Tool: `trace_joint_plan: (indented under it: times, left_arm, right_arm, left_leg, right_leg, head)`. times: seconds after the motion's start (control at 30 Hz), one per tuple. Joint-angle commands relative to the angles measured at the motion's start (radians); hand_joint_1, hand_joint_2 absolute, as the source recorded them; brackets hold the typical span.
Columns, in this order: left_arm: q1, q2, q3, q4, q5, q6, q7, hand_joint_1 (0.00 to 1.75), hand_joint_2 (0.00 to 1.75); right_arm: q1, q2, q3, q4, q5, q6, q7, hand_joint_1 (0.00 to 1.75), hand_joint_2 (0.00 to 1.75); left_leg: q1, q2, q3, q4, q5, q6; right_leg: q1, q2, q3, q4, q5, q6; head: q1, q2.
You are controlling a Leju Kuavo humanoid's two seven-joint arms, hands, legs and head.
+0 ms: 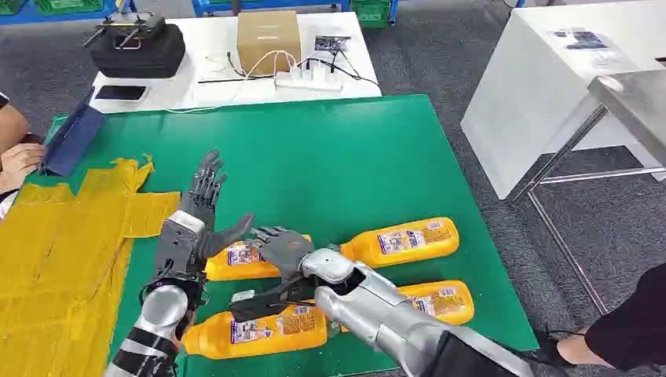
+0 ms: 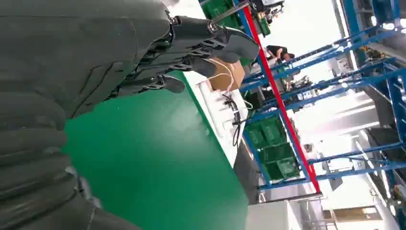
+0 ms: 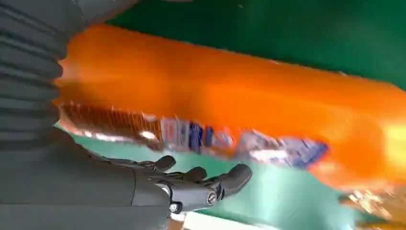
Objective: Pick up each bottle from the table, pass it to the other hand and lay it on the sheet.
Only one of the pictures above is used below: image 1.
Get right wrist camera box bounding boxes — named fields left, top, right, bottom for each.
left=229, top=276, right=320, bottom=323

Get white cabinet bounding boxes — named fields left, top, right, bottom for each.
left=460, top=0, right=666, bottom=201

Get white table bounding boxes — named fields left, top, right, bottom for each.
left=89, top=11, right=383, bottom=115

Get person's leg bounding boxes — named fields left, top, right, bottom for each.
left=555, top=262, right=666, bottom=377

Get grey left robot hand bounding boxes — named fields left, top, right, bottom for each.
left=179, top=149, right=255, bottom=260

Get yellow sheet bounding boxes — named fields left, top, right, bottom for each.
left=0, top=155, right=181, bottom=377

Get black cable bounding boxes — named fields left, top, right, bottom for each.
left=296, top=49, right=381, bottom=87

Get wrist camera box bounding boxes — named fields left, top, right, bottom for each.
left=154, top=210, right=207, bottom=282
left=229, top=276, right=320, bottom=323

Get black carrying case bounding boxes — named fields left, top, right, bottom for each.
left=89, top=23, right=187, bottom=80

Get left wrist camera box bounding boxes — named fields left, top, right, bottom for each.
left=154, top=210, right=207, bottom=282

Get person's hand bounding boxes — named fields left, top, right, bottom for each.
left=0, top=143, right=47, bottom=195

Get green mat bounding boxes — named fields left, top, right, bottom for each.
left=23, top=94, right=540, bottom=377

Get black phone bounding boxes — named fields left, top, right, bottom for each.
left=94, top=84, right=148, bottom=102

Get blue shelf frame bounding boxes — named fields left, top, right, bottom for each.
left=0, top=0, right=137, bottom=26
left=191, top=0, right=401, bottom=28

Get blue tablet folder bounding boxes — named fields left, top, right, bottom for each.
left=38, top=86, right=107, bottom=178

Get steel bench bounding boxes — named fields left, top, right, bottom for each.
left=507, top=70, right=666, bottom=317

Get black controller device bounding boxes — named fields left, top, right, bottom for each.
left=82, top=11, right=167, bottom=51

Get small circuit board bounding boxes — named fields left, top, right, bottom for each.
left=314, top=35, right=352, bottom=53

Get orange bottle with clear cap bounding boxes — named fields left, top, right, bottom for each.
left=338, top=217, right=460, bottom=269
left=340, top=280, right=475, bottom=334
left=204, top=234, right=313, bottom=283
left=181, top=302, right=330, bottom=361

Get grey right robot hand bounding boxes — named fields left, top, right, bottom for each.
left=252, top=226, right=317, bottom=283

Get white charging cable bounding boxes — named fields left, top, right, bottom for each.
left=243, top=49, right=298, bottom=80

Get white power strip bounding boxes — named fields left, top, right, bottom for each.
left=274, top=61, right=345, bottom=95

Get person's black shoe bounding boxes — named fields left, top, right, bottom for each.
left=529, top=330, right=573, bottom=372

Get brown cardboard box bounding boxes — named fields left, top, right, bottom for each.
left=236, top=10, right=302, bottom=77

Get printed leaflet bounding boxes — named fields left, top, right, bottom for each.
left=547, top=28, right=611, bottom=53

